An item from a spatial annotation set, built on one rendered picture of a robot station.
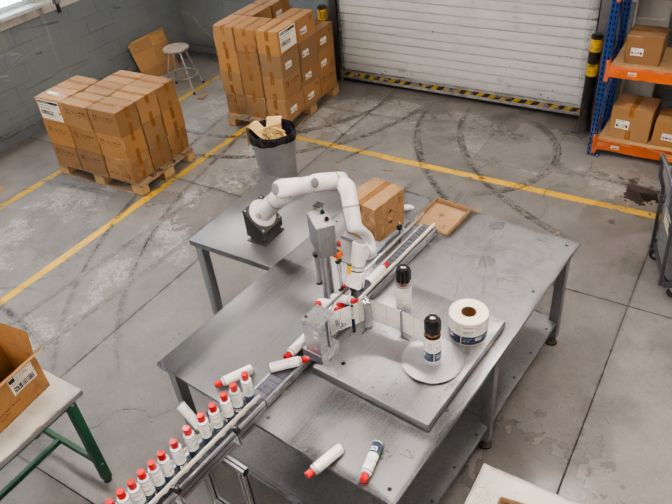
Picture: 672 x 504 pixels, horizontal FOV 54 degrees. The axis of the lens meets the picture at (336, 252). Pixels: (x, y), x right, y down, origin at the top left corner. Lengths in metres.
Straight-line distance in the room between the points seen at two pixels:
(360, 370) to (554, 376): 1.64
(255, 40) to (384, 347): 4.43
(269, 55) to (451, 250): 3.65
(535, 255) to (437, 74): 4.19
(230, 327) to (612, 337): 2.61
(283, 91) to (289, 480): 4.49
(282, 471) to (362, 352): 0.85
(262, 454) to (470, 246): 1.75
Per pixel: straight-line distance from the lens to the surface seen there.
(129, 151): 6.57
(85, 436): 4.01
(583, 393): 4.50
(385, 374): 3.30
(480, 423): 3.96
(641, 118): 6.73
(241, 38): 7.23
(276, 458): 3.87
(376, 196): 4.09
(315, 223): 3.27
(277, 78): 7.14
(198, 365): 3.58
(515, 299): 3.79
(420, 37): 7.86
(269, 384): 3.32
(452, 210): 4.45
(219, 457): 3.18
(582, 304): 5.09
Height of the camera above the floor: 3.34
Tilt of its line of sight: 37 degrees down
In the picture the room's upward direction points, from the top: 6 degrees counter-clockwise
